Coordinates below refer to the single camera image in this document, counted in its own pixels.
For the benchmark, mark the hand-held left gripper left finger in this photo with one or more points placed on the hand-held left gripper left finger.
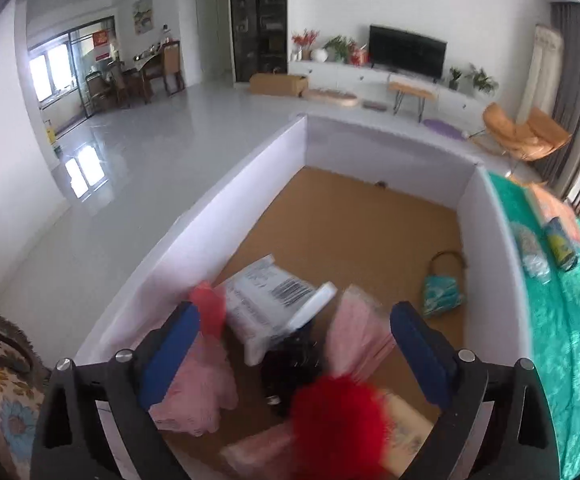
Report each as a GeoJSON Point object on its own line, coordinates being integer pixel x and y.
{"type": "Point", "coordinates": [170, 355]}

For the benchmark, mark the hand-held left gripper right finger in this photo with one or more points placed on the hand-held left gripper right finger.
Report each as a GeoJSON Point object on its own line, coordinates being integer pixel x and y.
{"type": "Point", "coordinates": [420, 355]}

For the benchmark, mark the gold tissue packet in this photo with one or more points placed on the gold tissue packet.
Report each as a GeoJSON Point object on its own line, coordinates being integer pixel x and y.
{"type": "Point", "coordinates": [407, 435]}

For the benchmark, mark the red fluffy pom-pom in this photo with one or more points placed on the red fluffy pom-pom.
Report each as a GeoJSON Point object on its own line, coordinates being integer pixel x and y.
{"type": "Point", "coordinates": [335, 425]}

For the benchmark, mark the white cardboard box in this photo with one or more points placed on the white cardboard box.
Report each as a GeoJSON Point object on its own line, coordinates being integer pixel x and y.
{"type": "Point", "coordinates": [370, 150]}

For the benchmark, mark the pink soft packet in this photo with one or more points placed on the pink soft packet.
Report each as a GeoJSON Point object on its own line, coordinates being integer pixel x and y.
{"type": "Point", "coordinates": [260, 452]}

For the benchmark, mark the pink fuzzy cloth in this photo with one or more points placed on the pink fuzzy cloth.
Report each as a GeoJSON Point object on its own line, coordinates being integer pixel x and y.
{"type": "Point", "coordinates": [195, 390]}

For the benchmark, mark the teal small handbag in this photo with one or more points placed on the teal small handbag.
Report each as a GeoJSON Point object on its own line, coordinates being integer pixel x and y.
{"type": "Point", "coordinates": [440, 295]}

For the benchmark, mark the red cloth pouch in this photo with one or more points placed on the red cloth pouch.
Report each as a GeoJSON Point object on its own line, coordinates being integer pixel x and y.
{"type": "Point", "coordinates": [210, 305]}

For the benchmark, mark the pink towel in plastic wrap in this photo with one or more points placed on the pink towel in plastic wrap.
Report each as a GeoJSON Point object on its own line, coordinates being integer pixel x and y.
{"type": "Point", "coordinates": [360, 330]}

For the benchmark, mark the white mailing bag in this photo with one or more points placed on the white mailing bag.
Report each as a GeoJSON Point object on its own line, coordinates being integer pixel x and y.
{"type": "Point", "coordinates": [260, 305]}

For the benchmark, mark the white flat packet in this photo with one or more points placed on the white flat packet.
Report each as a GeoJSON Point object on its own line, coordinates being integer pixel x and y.
{"type": "Point", "coordinates": [315, 305]}

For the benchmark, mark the black knit item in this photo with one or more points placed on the black knit item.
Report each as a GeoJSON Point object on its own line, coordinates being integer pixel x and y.
{"type": "Point", "coordinates": [290, 370]}

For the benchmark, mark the green tablecloth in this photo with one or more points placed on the green tablecloth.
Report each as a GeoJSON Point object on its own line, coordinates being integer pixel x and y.
{"type": "Point", "coordinates": [570, 360]}

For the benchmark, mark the clear wrapped packet on cloth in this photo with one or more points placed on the clear wrapped packet on cloth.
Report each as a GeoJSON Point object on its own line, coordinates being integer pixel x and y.
{"type": "Point", "coordinates": [532, 255]}

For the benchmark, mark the floral fringed blanket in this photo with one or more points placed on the floral fringed blanket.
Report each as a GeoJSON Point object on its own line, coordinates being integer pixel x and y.
{"type": "Point", "coordinates": [0, 400]}

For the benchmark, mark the blue and yellow can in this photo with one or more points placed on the blue and yellow can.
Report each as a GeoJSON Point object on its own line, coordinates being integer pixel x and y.
{"type": "Point", "coordinates": [562, 250]}

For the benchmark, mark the orange book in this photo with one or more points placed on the orange book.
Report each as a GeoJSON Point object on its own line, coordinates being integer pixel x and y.
{"type": "Point", "coordinates": [552, 202]}

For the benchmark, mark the purple floor mat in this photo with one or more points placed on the purple floor mat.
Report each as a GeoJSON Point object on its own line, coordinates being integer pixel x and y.
{"type": "Point", "coordinates": [442, 127]}

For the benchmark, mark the orange lounge chair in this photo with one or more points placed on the orange lounge chair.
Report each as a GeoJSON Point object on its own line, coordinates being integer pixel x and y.
{"type": "Point", "coordinates": [520, 135]}

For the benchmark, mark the wooden stool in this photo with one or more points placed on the wooden stool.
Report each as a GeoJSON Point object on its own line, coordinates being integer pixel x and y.
{"type": "Point", "coordinates": [412, 90]}

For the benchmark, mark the small potted plant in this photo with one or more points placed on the small potted plant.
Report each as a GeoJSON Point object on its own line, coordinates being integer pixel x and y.
{"type": "Point", "coordinates": [454, 77]}

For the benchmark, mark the leafy potted plant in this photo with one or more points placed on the leafy potted plant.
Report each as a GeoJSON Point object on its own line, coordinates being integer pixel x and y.
{"type": "Point", "coordinates": [482, 80]}

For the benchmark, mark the white television console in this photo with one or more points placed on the white television console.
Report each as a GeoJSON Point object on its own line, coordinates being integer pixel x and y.
{"type": "Point", "coordinates": [350, 77]}

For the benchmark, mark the brown cardboard carton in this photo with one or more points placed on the brown cardboard carton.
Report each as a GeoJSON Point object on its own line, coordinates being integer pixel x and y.
{"type": "Point", "coordinates": [275, 85]}

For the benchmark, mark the wooden dining chair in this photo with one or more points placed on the wooden dining chair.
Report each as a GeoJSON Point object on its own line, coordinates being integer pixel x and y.
{"type": "Point", "coordinates": [172, 65]}

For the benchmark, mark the wooden dining table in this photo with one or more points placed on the wooden dining table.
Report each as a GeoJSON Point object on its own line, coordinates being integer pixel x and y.
{"type": "Point", "coordinates": [145, 65]}

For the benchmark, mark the glass sliding door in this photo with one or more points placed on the glass sliding door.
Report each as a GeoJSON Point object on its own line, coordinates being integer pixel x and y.
{"type": "Point", "coordinates": [70, 70]}

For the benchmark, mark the black television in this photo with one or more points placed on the black television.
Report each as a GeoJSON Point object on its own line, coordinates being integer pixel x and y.
{"type": "Point", "coordinates": [407, 52]}

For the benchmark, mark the standing air conditioner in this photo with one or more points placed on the standing air conditioner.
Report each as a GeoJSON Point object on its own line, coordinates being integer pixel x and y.
{"type": "Point", "coordinates": [540, 70]}

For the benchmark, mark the grey curtain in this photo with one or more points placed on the grey curtain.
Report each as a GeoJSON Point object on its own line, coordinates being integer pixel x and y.
{"type": "Point", "coordinates": [572, 85]}

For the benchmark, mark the white vase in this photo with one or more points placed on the white vase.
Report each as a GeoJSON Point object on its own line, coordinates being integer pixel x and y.
{"type": "Point", "coordinates": [319, 55]}

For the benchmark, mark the green potted plant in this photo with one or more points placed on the green potted plant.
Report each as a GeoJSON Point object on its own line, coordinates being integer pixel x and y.
{"type": "Point", "coordinates": [339, 47]}

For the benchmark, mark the red flower bouquet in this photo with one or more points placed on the red flower bouquet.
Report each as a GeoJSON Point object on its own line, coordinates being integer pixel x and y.
{"type": "Point", "coordinates": [304, 40]}

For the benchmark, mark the dark glass cabinet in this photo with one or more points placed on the dark glass cabinet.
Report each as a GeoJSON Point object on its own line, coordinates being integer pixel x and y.
{"type": "Point", "coordinates": [257, 20]}

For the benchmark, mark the wall painting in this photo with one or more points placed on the wall painting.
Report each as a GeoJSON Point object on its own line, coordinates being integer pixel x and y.
{"type": "Point", "coordinates": [142, 14]}

